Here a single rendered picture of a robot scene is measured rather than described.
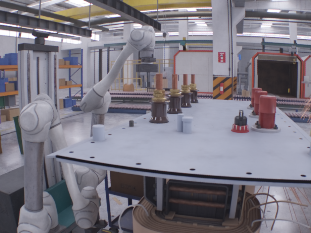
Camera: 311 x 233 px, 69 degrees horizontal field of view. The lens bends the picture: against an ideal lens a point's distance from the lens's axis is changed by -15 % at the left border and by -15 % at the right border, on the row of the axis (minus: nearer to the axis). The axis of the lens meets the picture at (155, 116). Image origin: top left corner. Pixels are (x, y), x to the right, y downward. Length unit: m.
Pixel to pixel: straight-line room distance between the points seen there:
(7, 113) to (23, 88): 8.82
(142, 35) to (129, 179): 1.32
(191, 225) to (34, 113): 0.76
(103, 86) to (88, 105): 0.17
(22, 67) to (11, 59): 8.89
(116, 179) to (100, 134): 1.58
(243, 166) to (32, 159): 0.94
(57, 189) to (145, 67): 1.02
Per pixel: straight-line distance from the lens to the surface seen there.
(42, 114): 1.15
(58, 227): 1.67
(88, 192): 1.43
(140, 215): 0.96
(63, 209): 1.94
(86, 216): 1.28
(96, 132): 0.82
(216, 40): 11.72
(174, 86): 1.36
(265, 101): 1.00
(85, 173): 1.89
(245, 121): 0.97
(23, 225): 1.39
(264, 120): 1.01
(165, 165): 0.60
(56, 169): 1.89
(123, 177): 2.34
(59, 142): 1.37
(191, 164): 0.61
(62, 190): 1.89
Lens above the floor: 1.57
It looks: 9 degrees down
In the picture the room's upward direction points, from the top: straight up
